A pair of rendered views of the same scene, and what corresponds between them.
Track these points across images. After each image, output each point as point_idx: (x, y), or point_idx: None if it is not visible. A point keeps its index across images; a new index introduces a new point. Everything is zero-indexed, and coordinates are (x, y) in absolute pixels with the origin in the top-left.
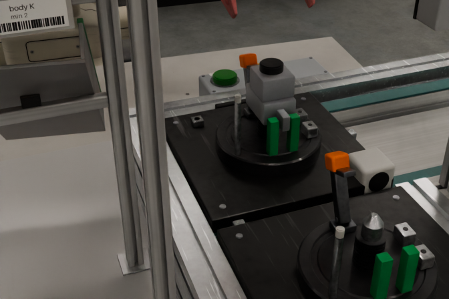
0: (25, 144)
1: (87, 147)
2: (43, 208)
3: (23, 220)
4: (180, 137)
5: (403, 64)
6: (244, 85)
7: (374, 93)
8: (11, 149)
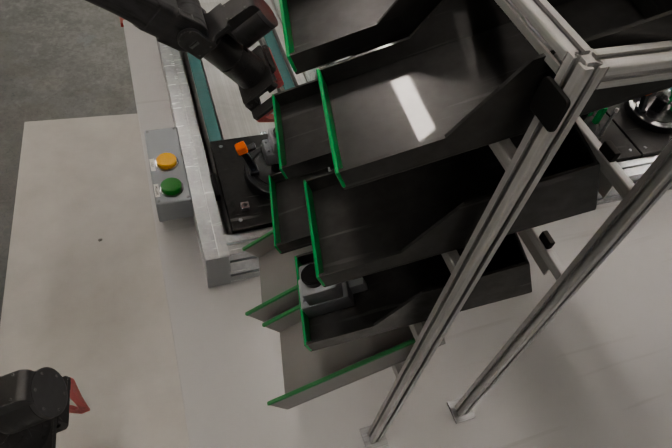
0: (155, 370)
1: (174, 316)
2: (256, 340)
3: (269, 352)
4: (261, 218)
5: (174, 86)
6: (182, 177)
7: (203, 112)
8: (162, 381)
